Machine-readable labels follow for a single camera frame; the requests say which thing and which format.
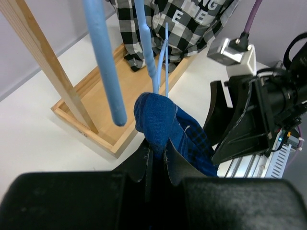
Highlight slotted grey cable duct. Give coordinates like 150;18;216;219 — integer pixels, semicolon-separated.
266;144;292;179

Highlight blue plaid shirt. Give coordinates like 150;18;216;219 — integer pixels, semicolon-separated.
134;92;218;177

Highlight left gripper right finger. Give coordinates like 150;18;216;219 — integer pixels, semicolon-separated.
164;142;307;230

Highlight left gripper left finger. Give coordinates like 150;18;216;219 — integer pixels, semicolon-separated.
0;141;152;230

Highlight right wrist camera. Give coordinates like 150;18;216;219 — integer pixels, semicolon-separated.
207;38;257;78

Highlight wooden clothes rack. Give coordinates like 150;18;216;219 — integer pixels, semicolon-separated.
0;0;194;158

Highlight aluminium mounting rail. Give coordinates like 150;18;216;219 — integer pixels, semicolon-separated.
217;152;274;178

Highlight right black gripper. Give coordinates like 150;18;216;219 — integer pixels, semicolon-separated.
203;69;307;164

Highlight blue wire hanger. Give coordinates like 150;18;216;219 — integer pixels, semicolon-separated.
83;0;163;127

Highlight black white checkered shirt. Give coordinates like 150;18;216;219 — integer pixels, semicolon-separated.
110;0;240;72

